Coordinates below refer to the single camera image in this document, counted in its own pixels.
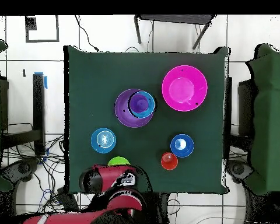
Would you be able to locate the dark green tablecloth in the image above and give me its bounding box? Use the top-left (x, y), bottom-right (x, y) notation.
top-left (64, 45), bottom-right (230, 194)

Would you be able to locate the black power adapter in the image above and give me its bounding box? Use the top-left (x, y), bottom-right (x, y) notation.
top-left (56, 186), bottom-right (81, 212)

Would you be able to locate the large purple bowl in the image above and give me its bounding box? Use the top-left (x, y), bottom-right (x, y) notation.
top-left (114, 88), bottom-right (155, 128)

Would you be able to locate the black metal frame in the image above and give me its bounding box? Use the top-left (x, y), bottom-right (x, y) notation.
top-left (0, 72), bottom-right (47, 157)
top-left (223, 76), bottom-right (256, 152)

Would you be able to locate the translucent blue straight-sided bowl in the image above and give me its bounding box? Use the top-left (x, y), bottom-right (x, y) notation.
top-left (90, 127), bottom-right (117, 154)

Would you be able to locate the orange cup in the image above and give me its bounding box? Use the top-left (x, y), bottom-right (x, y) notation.
top-left (160, 152), bottom-right (179, 171)

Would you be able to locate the black floor cable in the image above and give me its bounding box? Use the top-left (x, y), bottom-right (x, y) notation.
top-left (73, 15), bottom-right (102, 53)

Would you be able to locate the cyan ribbed bowl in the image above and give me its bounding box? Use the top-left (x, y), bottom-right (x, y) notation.
top-left (128, 90), bottom-right (156, 119)

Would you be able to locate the green ribbed bowl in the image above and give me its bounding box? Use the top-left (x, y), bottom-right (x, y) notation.
top-left (107, 156), bottom-right (131, 167)

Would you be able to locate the dark blue ribbed bowl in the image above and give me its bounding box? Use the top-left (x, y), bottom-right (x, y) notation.
top-left (170, 134), bottom-right (195, 159)

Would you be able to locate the grey chair base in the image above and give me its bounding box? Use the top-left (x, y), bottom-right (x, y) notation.
top-left (1, 157), bottom-right (40, 183)
top-left (226, 159), bottom-right (255, 184)

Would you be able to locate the purple cup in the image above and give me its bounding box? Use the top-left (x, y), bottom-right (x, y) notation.
top-left (129, 93), bottom-right (151, 112)

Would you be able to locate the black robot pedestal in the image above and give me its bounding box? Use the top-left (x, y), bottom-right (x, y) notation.
top-left (142, 192), bottom-right (170, 224)

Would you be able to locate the large pink bowl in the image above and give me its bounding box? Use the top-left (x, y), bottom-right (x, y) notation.
top-left (161, 65), bottom-right (208, 112)

